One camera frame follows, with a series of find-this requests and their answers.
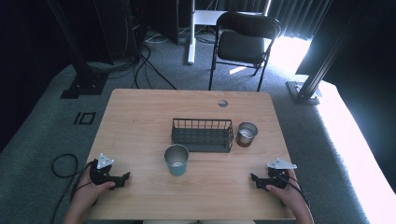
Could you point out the metal stand with base plate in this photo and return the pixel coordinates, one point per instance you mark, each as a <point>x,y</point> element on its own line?
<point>311,81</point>

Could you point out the silver metal cup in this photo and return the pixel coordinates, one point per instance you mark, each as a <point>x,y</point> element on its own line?
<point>246,137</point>

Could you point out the teal metal cup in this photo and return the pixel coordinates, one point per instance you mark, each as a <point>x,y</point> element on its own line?
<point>176,161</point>

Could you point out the person's left hand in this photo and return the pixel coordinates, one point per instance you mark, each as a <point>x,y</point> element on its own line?
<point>90,193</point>

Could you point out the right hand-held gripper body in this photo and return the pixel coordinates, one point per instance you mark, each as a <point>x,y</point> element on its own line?
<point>277,177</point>

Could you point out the dark curtain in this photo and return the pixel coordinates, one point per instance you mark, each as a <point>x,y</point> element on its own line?
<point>295,17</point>

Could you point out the person's right hand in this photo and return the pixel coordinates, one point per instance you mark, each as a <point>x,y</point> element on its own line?
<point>288,196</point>

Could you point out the black stand with base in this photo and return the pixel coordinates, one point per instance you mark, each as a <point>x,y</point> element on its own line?
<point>82,71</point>

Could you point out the black folding chair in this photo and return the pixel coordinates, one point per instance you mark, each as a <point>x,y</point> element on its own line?
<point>241,46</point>

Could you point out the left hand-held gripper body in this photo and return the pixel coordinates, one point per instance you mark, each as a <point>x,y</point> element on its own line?
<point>101,175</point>

